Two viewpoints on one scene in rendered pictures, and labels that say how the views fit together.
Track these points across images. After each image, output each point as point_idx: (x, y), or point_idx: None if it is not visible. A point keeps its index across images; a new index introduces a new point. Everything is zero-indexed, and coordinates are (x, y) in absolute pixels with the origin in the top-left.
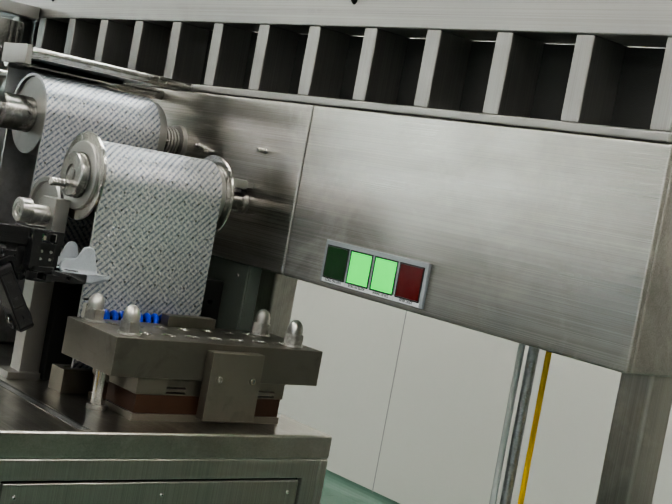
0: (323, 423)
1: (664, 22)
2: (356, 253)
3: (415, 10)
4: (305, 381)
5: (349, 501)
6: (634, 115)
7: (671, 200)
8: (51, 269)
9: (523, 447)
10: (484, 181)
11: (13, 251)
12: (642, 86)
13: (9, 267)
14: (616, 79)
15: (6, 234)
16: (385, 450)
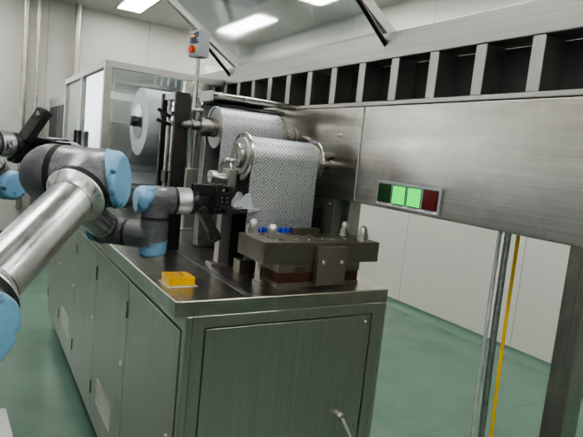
0: (372, 270)
1: None
2: (396, 186)
3: (422, 42)
4: (370, 259)
5: (387, 305)
6: (575, 83)
7: None
8: (228, 207)
9: (471, 277)
10: (474, 136)
11: (206, 198)
12: (579, 63)
13: (205, 207)
14: (560, 62)
15: (202, 190)
16: (402, 281)
